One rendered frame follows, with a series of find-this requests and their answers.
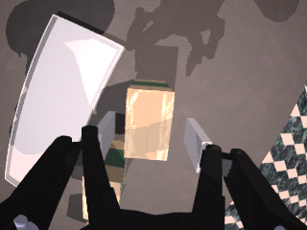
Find white shallow tray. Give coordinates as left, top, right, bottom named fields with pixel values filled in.
left=5, top=14, right=125, bottom=187

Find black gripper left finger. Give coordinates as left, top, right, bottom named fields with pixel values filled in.
left=0, top=111, right=130, bottom=230

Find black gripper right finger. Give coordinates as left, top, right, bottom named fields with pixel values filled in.
left=183, top=118, right=307, bottom=230

